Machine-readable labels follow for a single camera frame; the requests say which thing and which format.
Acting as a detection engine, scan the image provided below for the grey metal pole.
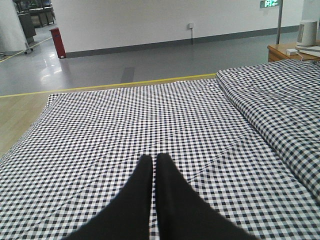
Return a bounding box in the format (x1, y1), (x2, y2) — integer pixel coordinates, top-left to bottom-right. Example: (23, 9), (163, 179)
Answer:
(275, 0), (284, 45)

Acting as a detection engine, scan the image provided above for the checkered bed sheet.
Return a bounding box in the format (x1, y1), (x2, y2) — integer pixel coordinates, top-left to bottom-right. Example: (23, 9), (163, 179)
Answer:
(0, 79), (320, 240)

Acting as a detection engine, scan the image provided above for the checkered folded duvet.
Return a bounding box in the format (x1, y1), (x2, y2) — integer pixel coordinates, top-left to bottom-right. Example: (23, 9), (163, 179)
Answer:
(216, 59), (320, 198)

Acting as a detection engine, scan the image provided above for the green exit sign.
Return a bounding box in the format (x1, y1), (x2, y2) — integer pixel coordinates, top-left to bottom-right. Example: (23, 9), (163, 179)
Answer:
(260, 0), (282, 9)

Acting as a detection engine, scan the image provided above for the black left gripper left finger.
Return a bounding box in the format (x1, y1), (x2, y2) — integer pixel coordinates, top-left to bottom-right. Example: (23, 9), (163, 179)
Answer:
(65, 155), (153, 240)

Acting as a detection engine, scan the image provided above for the white cylindrical speaker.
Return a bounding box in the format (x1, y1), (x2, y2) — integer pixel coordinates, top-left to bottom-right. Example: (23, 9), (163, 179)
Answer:
(295, 19), (318, 49)

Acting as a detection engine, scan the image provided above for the white power adapter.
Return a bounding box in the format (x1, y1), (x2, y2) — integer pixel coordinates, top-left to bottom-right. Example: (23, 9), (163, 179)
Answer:
(285, 48), (299, 56)

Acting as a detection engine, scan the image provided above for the red floor box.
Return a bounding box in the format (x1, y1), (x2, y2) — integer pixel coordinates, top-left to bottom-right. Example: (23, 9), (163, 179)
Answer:
(50, 27), (67, 59)

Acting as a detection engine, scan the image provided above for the wooden nightstand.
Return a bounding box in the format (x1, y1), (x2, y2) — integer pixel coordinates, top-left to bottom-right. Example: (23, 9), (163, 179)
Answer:
(267, 42), (320, 62)

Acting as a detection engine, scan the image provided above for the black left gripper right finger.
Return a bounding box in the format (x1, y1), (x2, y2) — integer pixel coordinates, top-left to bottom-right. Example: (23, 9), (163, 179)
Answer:
(155, 153), (255, 240)

